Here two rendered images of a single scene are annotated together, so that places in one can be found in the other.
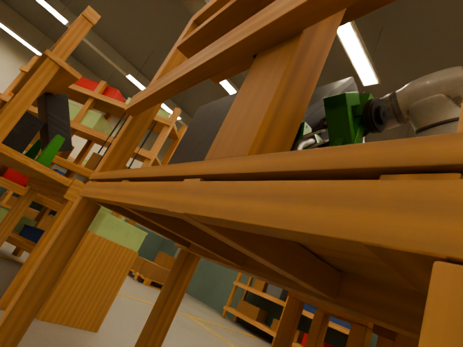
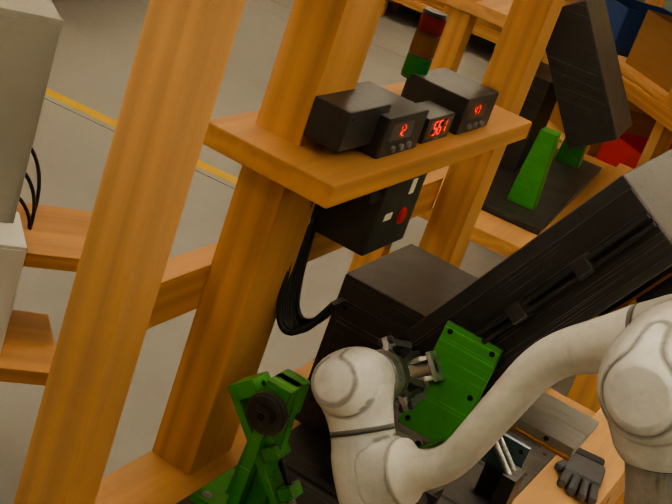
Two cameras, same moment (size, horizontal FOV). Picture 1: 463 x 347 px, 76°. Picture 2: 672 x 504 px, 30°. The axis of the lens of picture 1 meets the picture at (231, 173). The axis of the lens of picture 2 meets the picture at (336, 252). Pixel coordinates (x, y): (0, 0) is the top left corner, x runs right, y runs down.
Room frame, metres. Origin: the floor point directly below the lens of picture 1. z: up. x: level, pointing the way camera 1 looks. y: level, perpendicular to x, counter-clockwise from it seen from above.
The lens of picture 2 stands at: (-0.50, -1.73, 2.16)
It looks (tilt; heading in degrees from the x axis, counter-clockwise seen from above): 22 degrees down; 55
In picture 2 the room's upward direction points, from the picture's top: 20 degrees clockwise
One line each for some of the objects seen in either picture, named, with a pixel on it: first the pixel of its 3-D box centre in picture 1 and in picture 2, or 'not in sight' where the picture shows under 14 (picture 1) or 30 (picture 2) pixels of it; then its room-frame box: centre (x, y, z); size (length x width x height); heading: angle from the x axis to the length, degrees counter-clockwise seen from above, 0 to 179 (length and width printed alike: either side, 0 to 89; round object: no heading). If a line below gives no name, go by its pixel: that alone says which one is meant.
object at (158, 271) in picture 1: (161, 270); not in sight; (7.51, 0.55, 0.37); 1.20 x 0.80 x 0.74; 137
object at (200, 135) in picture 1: (220, 151); (390, 349); (0.97, 0.07, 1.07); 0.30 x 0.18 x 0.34; 33
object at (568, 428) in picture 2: not in sight; (494, 391); (1.08, -0.15, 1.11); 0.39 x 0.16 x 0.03; 123
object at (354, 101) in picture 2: not in sight; (348, 119); (0.59, -0.08, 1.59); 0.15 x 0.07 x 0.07; 33
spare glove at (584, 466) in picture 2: not in sight; (578, 473); (1.40, -0.15, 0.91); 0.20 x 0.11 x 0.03; 42
